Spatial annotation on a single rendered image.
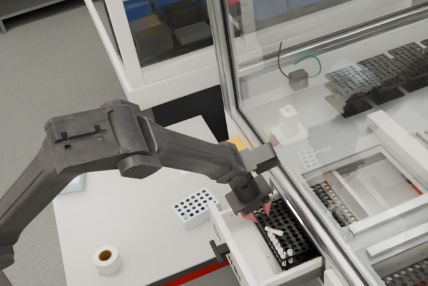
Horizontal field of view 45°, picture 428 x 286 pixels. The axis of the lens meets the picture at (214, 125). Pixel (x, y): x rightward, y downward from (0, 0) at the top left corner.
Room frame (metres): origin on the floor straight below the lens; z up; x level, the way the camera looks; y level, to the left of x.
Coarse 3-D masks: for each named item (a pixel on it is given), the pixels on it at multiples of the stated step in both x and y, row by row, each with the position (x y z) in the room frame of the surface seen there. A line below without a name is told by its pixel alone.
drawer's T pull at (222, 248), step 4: (212, 240) 0.82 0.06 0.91; (212, 244) 0.81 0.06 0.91; (224, 244) 0.80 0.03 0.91; (212, 248) 0.80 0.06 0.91; (216, 248) 0.80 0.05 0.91; (220, 248) 0.79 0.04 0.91; (224, 248) 0.79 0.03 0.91; (228, 248) 0.79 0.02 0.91; (216, 252) 0.78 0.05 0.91; (220, 252) 0.78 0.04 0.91; (224, 252) 0.78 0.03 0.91; (228, 252) 0.78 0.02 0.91; (216, 256) 0.78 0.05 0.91; (220, 256) 0.77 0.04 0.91; (220, 260) 0.76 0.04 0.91; (220, 264) 0.75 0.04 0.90
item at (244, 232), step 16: (240, 224) 0.92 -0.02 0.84; (240, 240) 0.87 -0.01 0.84; (256, 240) 0.86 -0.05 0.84; (256, 256) 0.81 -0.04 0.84; (272, 256) 0.80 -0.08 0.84; (256, 272) 0.76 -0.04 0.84; (272, 272) 0.75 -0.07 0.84; (288, 272) 0.71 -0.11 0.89; (304, 272) 0.71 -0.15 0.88; (320, 272) 0.72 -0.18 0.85
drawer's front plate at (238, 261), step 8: (208, 208) 0.93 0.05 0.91; (216, 208) 0.91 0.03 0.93; (216, 216) 0.88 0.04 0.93; (216, 224) 0.88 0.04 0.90; (224, 224) 0.85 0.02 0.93; (216, 232) 0.90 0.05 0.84; (224, 232) 0.83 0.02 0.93; (224, 240) 0.82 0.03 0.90; (232, 240) 0.80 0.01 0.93; (232, 248) 0.77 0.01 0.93; (232, 256) 0.77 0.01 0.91; (240, 256) 0.75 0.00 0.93; (232, 264) 0.79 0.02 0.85; (240, 264) 0.73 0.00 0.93; (240, 272) 0.73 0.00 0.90; (248, 272) 0.70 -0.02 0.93; (240, 280) 0.74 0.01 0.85; (248, 280) 0.68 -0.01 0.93
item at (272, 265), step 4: (260, 244) 0.83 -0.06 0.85; (260, 248) 0.82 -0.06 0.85; (264, 248) 0.82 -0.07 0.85; (264, 252) 0.81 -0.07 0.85; (268, 252) 0.81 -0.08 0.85; (264, 256) 0.80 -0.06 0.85; (268, 256) 0.79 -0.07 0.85; (268, 260) 0.78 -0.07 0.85; (272, 260) 0.78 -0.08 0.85; (272, 264) 0.77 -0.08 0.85; (272, 268) 0.76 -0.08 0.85; (276, 268) 0.75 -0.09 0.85; (276, 272) 0.74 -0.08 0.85
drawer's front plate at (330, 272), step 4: (324, 272) 0.67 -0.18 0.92; (328, 272) 0.66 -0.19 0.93; (332, 272) 0.66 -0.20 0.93; (324, 276) 0.67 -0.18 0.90; (328, 276) 0.65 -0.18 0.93; (332, 276) 0.65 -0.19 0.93; (336, 276) 0.65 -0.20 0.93; (324, 280) 0.67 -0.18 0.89; (328, 280) 0.65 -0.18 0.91; (332, 280) 0.64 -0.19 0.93; (336, 280) 0.64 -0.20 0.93; (324, 284) 0.67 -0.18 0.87; (328, 284) 0.65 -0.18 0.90; (332, 284) 0.64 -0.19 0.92; (336, 284) 0.63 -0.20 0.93; (340, 284) 0.63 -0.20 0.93
